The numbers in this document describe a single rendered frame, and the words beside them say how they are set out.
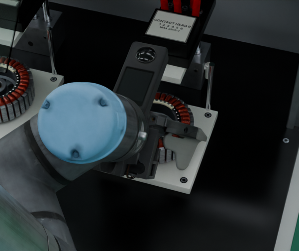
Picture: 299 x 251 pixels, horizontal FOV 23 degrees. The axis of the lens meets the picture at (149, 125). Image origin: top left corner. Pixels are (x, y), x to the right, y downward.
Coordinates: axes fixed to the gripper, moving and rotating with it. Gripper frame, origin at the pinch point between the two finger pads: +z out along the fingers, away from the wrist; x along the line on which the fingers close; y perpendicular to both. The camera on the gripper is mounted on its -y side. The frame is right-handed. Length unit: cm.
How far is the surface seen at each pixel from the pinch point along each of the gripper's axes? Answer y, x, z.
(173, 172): 6.1, 4.6, -2.0
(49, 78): -2.6, -18.7, 5.7
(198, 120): -1.7, 5.2, 4.8
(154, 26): -12.2, -2.2, -4.5
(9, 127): 5.7, -20.0, -1.5
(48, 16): -12.0, -21.8, 6.9
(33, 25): -10.1, -23.7, 6.6
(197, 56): -11.0, 2.4, 7.3
